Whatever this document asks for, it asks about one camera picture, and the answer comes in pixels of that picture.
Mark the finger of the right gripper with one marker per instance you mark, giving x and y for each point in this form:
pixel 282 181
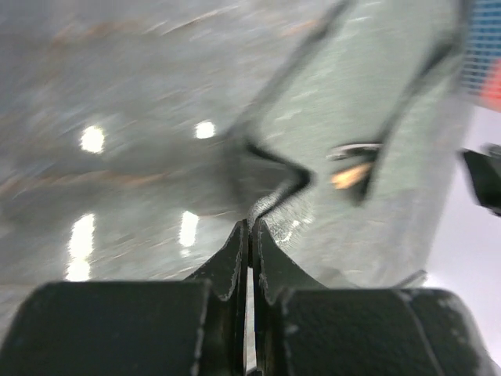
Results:
pixel 484 172

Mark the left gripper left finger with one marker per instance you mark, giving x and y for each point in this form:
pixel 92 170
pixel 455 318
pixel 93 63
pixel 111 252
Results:
pixel 194 326

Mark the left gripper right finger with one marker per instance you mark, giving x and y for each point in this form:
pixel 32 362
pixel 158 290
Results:
pixel 304 328

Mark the silver metal fork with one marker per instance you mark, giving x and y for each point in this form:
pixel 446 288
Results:
pixel 367 151

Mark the grey cloth napkin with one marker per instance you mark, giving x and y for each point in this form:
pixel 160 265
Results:
pixel 135 134

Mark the salmon pink cloth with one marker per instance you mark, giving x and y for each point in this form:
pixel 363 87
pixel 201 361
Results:
pixel 491 92

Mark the white plastic basket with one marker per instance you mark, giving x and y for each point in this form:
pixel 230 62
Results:
pixel 482 49

